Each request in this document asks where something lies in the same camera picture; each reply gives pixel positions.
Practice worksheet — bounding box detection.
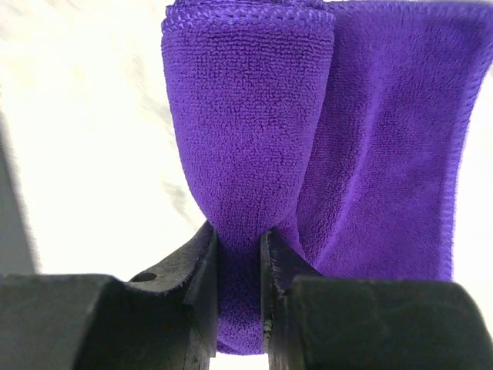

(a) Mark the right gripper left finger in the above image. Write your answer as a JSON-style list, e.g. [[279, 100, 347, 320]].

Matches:
[[1, 224, 218, 370]]

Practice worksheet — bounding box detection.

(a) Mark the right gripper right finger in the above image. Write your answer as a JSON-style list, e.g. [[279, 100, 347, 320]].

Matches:
[[260, 230, 492, 370]]

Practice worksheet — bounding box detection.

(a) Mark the purple towel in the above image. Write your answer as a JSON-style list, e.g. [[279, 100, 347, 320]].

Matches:
[[162, 1, 492, 355]]

